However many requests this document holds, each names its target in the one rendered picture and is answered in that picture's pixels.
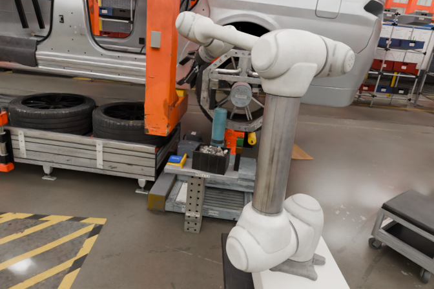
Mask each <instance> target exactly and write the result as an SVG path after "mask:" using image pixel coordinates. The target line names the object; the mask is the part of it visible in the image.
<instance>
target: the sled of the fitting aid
mask: <svg viewBox="0 0 434 289"><path fill-rule="evenodd" d="M254 182H255V180H250V179H242V178H238V182H237V183H236V182H231V181H222V180H217V179H208V178H206V180H205V185H206V186H212V187H217V188H226V189H231V190H240V191H245V192H253V191H254Z"/></svg>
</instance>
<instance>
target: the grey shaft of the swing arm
mask: <svg viewBox="0 0 434 289"><path fill-rule="evenodd" d="M0 149H1V154H0V163H2V164H3V165H7V164H9V163H13V164H15V163H14V155H13V150H12V141H11V136H10V130H5V129H4V126H3V125H1V126H0Z"/></svg>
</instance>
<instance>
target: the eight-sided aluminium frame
mask: <svg viewBox="0 0 434 289"><path fill-rule="evenodd" d="M235 52H236V53H237V54H236V53H235ZM242 53H244V54H243V55H242ZM249 54H250V55H249ZM226 56H227V57H226ZM230 56H235V57H246V58H249V57H251V52H250V51H245V50H235V49H231V50H229V51H228V52H227V53H226V54H223V55H222V56H221V57H220V58H218V59H217V60H216V61H215V62H213V64H211V65H210V66H209V67H207V68H206V69H205V70H204V71H203V75H202V76H203V78H202V86H201V99H200V104H201V105H202V106H203V107H204V109H205V110H206V111H207V112H208V109H209V102H208V100H207V97H208V89H209V78H208V73H211V72H212V71H213V69H216V68H217V67H219V66H220V65H221V64H222V63H223V62H224V61H226V60H227V59H228V58H230ZM220 60H222V61H220ZM215 64H216V65H215ZM208 114H209V115H210V116H211V117H212V118H213V116H214V113H210V112H208ZM262 121H263V116H261V117H259V118H258V119H257V120H255V121H254V122H253V123H251V124H247V123H237V122H231V121H226V126H225V127H226V128H228V129H231V130H240V131H246V132H253V131H255V130H256V129H257V128H259V127H260V126H262Z"/></svg>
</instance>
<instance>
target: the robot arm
mask: <svg viewBox="0 0 434 289"><path fill-rule="evenodd" d="M176 29H177V31H178V32H179V33H180V34H181V35H182V36H183V37H184V38H186V39H188V40H190V41H192V42H193V43H196V44H198V45H201V46H200V47H199V49H195V50H191V51H188V54H187V56H186V57H184V58H183V59H182V60H181V61H180V62H179V64H181V65H182V66H183V65H184V64H186V63H187V62H188V61H190V60H191V59H192V64H191V67H190V70H189V71H188V73H187V75H186V76H185V77H183V78H182V79H180V80H179V81H178V82H177V83H176V84H177V85H180V86H181V85H183V84H185V83H187V84H189V83H190V82H191V81H192V80H193V78H194V77H195V75H196V74H197V73H198V72H199V71H200V70H199V69H198V68H199V67H200V65H205V64H206V63H210V62H211V61H213V60H214V59H216V58H217V57H219V56H221V55H223V54H226V53H227V52H228V51H229V50H231V49H232V48H233V47H234V46H237V47H239V48H242V49H244V50H248V51H250V52H251V63H252V66H253V68H254V70H255V72H256V73H257V74H258V75H259V76H260V80H261V83H262V88H263V91H264V92H266V97H265V106H264V111H263V121H262V131H261V136H260V146H259V151H258V161H257V167H256V176H255V182H254V191H253V200H252V201H251V202H250V203H248V204H247V205H246V206H245V207H244V208H243V211H242V214H241V216H240V218H239V220H238V222H237V224H236V226H235V227H234V228H232V230H231V231H230V233H229V235H228V238H227V244H226V251H227V255H228V257H229V260H230V261H231V263H232V264H233V265H234V266H235V267H236V268H237V269H239V270H243V271H244V272H253V273H255V272H262V271H265V270H268V269H269V270H270V271H272V272H283V273H286V274H291V275H297V276H300V277H305V278H308V279H310V280H312V281H316V280H317V278H318V275H317V273H316V271H315V268H314V264H315V265H325V263H326V259H325V257H323V256H321V255H318V254H316V253H315V250H316V248H317V246H318V243H319V240H320V237H321V234H322V230H323V226H324V215H323V211H322V207H321V206H320V205H319V203H318V201H317V200H316V199H314V198H313V197H311V196H309V195H305V194H295V195H292V196H291V197H289V198H287V199H286V200H285V201H284V199H285V192H286V187H287V180H288V175H289V167H290V163H291V156H292V151H293V143H294V139H295V132H296V124H297V119H298V112H299V107H300V100H301V96H303V95H304V94H305V93H306V92H307V89H308V87H309V85H310V83H311V81H312V79H313V78H320V77H338V76H341V75H344V74H346V73H348V71H350V70H351V69H352V67H353V64H354V61H355V54H354V52H353V50H352V49H351V48H350V47H348V46H347V45H345V44H344V43H341V42H338V41H333V40H332V39H328V38H326V37H323V36H321V35H316V34H312V33H311V32H307V31H303V30H295V29H281V30H274V31H272V32H268V33H266V34H264V35H262V36H261V37H256V36H253V35H250V34H246V33H243V32H239V31H237V30H236V29H235V27H234V26H232V25H228V26H220V25H216V24H214V23H213V21H212V20H211V19H209V18H208V17H204V16H202V15H200V14H195V13H193V12H182V13H180V14H179V16H178V17H177V20H176ZM192 55H194V56H192ZM193 67H195V68H193Z"/></svg>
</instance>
